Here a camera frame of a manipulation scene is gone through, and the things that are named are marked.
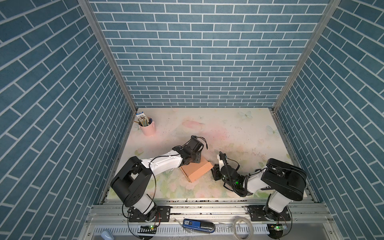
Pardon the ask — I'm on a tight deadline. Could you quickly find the pink paper box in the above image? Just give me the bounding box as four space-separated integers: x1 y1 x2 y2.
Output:
180 157 214 183

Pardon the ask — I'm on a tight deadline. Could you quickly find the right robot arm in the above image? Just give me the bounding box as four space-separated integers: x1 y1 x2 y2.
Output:
211 153 307 221

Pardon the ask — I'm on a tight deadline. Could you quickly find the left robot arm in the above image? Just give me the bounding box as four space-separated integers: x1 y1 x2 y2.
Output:
110 136 208 221

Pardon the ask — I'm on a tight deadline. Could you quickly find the pink pen cup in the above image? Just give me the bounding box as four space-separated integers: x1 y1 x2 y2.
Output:
139 118 157 137

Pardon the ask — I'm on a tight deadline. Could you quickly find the blue handheld device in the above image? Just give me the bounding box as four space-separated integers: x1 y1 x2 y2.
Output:
182 219 216 234

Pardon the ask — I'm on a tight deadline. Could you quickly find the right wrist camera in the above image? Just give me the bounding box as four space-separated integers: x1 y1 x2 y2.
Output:
217 152 227 171

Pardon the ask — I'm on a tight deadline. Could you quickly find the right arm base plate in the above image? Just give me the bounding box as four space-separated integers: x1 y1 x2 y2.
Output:
247 205 292 222

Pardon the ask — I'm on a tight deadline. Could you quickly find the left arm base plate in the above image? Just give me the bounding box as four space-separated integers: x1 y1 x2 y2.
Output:
129 206 171 223

